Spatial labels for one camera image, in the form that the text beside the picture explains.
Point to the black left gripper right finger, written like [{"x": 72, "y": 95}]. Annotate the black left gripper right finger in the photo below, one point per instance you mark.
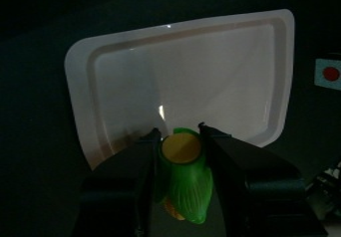
[{"x": 254, "y": 181}]

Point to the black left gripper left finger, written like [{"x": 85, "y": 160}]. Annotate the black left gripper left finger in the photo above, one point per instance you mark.
[{"x": 120, "y": 181}]

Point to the toy corn with green husk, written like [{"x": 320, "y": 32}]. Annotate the toy corn with green husk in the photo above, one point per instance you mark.
[{"x": 187, "y": 181}]

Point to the white rectangular plastic plate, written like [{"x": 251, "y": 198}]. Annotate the white rectangular plastic plate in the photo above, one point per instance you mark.
[{"x": 187, "y": 81}]

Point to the black and white gear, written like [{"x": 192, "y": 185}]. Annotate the black and white gear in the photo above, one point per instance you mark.
[{"x": 327, "y": 191}]

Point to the white sticker with red dot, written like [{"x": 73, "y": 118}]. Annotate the white sticker with red dot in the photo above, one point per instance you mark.
[{"x": 328, "y": 74}]

